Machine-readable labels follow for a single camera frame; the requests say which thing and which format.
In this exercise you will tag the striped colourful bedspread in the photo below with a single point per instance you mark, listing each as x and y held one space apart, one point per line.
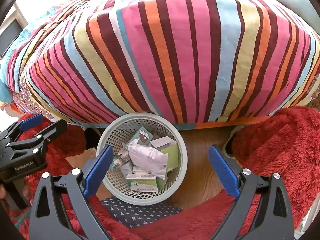
196 63

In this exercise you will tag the white pink printed plastic bag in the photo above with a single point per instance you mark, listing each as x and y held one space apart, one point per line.
149 159

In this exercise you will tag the white mesh trash basket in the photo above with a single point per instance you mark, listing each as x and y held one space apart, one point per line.
117 134

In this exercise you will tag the red fuzzy sleeve right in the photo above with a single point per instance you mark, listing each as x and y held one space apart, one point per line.
286 143

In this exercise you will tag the left hand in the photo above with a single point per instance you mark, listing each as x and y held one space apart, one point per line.
2 192

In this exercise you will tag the navy star-pattern slipper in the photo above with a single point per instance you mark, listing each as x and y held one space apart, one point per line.
133 216

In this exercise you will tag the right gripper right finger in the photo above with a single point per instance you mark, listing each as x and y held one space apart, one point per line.
273 218

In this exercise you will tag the white green medicine box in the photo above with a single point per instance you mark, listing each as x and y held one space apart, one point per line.
142 182

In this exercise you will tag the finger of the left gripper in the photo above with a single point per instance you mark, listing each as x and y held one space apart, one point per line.
14 131
18 149

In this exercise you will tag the green tissue box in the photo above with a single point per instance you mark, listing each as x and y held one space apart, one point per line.
170 147

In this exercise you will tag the black flat television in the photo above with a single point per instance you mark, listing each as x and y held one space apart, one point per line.
9 35

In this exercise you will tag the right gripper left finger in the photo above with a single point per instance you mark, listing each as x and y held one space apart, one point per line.
48 217

